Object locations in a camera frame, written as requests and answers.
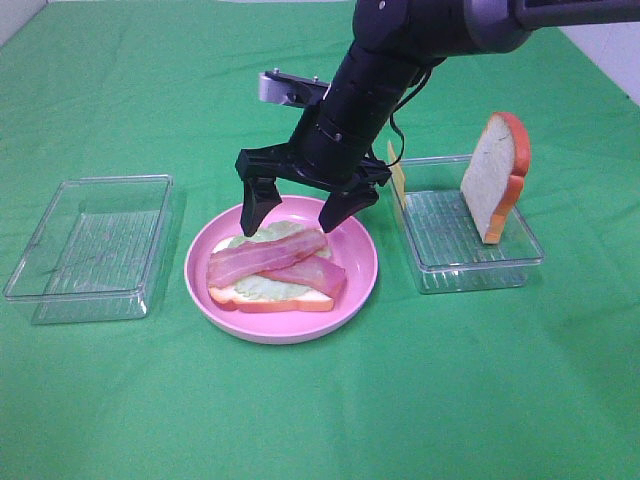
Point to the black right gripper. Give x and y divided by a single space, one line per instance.
320 153

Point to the bacon strip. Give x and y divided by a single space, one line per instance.
315 272
231 264

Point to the green lettuce leaf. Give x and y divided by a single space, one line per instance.
259 288

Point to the toast bread slice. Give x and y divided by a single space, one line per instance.
495 177
227 299

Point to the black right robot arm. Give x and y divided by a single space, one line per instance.
396 45

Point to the pink plate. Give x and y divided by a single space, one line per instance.
352 248

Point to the yellow cheese slice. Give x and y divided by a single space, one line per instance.
397 174

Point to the right clear plastic tray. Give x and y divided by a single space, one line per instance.
443 248

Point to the clear plastic tray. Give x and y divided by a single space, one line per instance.
443 248
96 252

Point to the left clear plastic tray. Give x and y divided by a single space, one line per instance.
96 252

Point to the green tablecloth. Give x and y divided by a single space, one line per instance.
538 382

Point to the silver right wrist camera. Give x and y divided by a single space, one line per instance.
289 90

